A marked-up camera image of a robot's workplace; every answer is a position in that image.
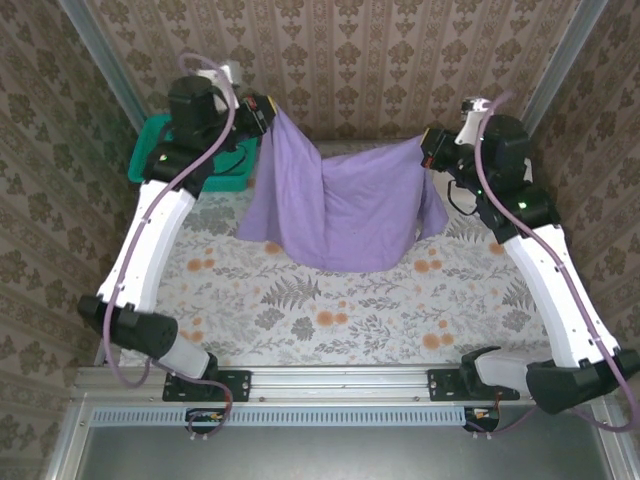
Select purple t-shirt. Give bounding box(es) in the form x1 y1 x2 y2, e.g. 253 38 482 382
234 107 450 275

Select teal plastic basket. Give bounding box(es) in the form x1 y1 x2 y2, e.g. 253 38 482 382
127 113 261 194

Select floral tablecloth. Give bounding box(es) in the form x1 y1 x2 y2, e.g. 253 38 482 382
119 139 584 369

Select black controller board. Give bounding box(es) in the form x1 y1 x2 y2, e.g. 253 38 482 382
462 405 501 434
184 407 227 435

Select grey metal panel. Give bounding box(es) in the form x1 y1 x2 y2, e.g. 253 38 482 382
47 402 640 480

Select left arm's purple cable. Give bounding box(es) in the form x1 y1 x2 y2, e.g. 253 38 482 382
102 52 239 442

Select arm's purple cable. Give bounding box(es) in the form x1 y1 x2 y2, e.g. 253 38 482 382
467 89 639 441
102 52 239 442

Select aluminium frame post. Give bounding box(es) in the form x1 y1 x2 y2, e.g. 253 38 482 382
519 0 609 126
55 0 151 136

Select right arm's black base plate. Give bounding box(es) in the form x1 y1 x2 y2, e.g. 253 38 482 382
427 368 521 403

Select long aluminium mounting rail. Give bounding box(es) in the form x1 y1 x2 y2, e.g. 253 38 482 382
73 364 615 405

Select left arm's black base plate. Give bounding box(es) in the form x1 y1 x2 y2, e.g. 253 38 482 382
162 368 251 403

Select slotted grey cable duct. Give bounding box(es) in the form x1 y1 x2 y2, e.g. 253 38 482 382
92 405 494 427

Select right arm's purple cable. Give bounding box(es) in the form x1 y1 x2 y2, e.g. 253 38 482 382
467 89 639 441

